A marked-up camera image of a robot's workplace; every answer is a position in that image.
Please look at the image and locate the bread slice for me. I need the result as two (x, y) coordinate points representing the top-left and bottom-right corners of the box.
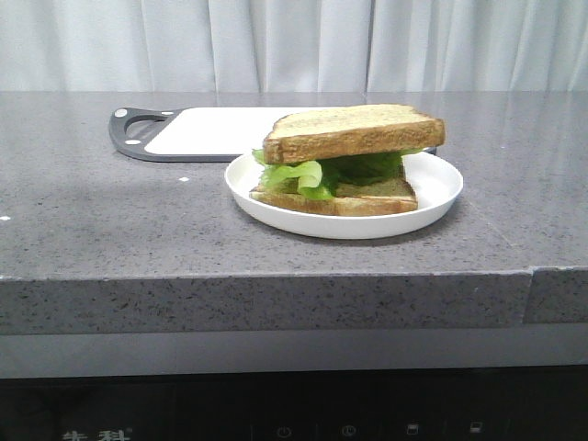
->
(263, 104), (446, 164)
(249, 177), (418, 217)

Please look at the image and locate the black appliance control panel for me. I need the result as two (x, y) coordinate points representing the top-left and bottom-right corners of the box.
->
(1, 366), (587, 440)

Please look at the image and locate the white pleated curtain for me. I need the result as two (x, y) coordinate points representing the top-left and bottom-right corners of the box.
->
(1, 1), (587, 93)

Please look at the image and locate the white round plate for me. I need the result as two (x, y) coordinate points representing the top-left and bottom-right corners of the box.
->
(224, 153), (464, 240)

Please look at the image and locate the green lettuce leaf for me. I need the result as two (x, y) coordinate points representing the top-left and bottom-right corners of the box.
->
(252, 149), (420, 200)

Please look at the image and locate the white cutting board grey handle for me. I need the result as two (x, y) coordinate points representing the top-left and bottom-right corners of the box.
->
(107, 106), (436, 164)

